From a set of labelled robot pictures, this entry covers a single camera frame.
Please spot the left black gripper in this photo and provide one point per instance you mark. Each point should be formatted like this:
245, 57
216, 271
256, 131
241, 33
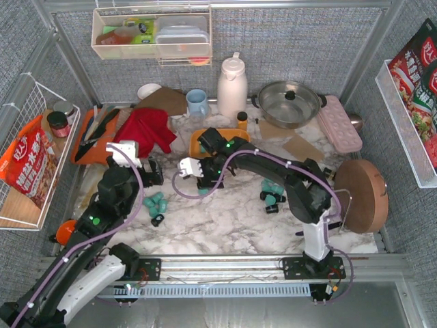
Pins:
152, 172

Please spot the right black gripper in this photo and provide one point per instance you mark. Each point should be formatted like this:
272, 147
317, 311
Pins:
206, 175

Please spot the orange plastic storage basket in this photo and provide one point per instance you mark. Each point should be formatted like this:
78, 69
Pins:
211, 145

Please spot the red cloth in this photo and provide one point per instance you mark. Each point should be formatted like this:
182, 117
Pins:
147, 127

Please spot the brown cardboard sheet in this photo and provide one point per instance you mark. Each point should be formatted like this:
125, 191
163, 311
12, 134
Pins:
302, 150

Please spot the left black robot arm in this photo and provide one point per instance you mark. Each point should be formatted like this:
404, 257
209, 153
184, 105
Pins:
61, 292

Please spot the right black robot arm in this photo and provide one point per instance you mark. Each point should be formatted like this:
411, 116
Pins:
310, 198

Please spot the black coffee capsule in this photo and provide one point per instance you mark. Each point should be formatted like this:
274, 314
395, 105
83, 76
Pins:
272, 209
157, 220
279, 198

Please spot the yellow spice bottle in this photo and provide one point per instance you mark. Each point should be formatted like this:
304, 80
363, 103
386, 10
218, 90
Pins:
242, 120

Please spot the orange cutting board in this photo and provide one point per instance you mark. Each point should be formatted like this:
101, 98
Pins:
94, 152

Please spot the small brown cardboard piece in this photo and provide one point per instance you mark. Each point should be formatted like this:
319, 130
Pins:
269, 131

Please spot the light blue mug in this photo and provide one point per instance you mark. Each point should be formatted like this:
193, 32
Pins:
197, 103

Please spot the brown folded cloth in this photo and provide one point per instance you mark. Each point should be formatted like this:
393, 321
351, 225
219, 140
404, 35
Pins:
173, 102

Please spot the white thermos jug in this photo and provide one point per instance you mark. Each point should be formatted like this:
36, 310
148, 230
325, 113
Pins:
232, 90

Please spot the white small bowl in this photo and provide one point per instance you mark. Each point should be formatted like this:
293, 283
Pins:
146, 90

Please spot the steel pot with glass lid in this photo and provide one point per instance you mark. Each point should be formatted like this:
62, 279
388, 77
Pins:
288, 104

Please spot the orange round object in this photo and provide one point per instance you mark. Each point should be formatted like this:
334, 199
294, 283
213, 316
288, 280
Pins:
65, 231

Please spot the red lid jar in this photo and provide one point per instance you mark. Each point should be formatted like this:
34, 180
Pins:
58, 124

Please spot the silver lid jar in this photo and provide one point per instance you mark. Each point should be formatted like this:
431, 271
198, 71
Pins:
65, 107

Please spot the orange snack bag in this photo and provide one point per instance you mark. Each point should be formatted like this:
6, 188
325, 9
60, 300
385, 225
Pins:
27, 165

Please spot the pink egg tray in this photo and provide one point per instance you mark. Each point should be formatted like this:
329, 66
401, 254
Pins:
337, 127

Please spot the clear lidded food containers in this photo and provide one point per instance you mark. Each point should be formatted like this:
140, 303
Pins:
182, 36

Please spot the round wooden board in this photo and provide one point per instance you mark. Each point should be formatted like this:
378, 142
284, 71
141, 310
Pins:
363, 196

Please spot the green seasoning packet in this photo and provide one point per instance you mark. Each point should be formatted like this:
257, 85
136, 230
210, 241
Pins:
422, 107

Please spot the red seasoning packet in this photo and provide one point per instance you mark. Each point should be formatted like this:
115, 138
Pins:
409, 64

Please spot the black handled knife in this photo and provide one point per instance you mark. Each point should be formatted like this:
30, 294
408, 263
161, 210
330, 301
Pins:
101, 127

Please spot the white wall storage basket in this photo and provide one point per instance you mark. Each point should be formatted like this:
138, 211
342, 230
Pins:
128, 32

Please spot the left white wire basket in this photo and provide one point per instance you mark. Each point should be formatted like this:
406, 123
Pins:
18, 212

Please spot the white wire basket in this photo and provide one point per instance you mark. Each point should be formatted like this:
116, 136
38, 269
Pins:
18, 212
420, 164

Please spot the right white wire basket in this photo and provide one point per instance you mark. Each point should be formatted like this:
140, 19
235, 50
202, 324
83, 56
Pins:
420, 164

